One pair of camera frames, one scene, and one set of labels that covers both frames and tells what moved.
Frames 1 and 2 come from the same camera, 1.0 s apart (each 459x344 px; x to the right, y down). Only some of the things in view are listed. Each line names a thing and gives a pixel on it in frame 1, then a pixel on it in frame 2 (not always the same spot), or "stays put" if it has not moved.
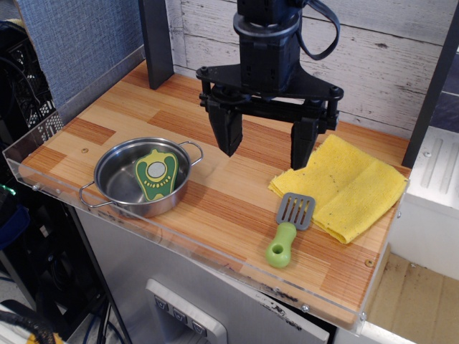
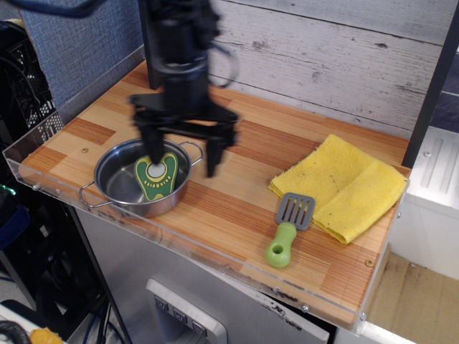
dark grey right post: [435, 87] stays put
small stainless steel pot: [115, 180] stays put
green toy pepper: [157, 174] stays put
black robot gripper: [270, 83] to [186, 106]
